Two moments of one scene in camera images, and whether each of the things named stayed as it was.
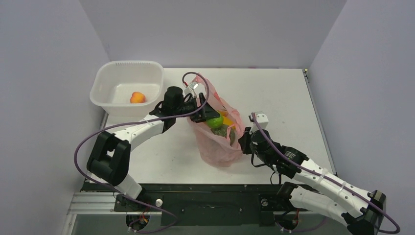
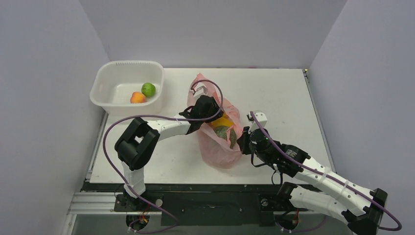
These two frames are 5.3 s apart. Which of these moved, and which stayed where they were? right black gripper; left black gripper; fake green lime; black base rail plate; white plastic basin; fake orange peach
Moved: fake green lime; left black gripper
Stayed: white plastic basin; black base rail plate; right black gripper; fake orange peach
